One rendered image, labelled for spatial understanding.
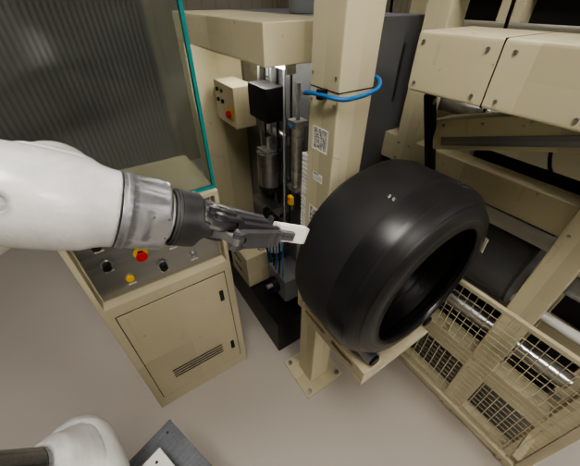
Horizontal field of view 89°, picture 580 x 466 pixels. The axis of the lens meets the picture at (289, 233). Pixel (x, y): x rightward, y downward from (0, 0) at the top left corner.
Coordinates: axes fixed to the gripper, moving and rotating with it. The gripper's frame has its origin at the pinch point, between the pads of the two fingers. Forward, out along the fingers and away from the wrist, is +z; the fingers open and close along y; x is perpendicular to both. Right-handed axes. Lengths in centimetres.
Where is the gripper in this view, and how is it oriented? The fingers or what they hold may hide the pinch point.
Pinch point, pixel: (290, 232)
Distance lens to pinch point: 50.7
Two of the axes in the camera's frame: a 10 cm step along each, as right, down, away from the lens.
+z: 7.8, 1.1, 6.2
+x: 3.5, -8.9, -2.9
